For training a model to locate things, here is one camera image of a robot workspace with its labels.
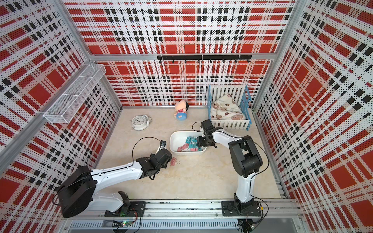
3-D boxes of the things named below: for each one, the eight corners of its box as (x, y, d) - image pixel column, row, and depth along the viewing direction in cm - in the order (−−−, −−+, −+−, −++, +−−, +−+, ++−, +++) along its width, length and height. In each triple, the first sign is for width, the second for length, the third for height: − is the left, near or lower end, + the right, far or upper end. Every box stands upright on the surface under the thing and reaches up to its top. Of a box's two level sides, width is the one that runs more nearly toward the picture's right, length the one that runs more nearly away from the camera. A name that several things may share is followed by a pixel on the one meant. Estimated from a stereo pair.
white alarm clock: (129, 125, 111) (127, 121, 107) (143, 115, 118) (141, 111, 114) (140, 133, 106) (138, 129, 103) (153, 122, 113) (152, 118, 109)
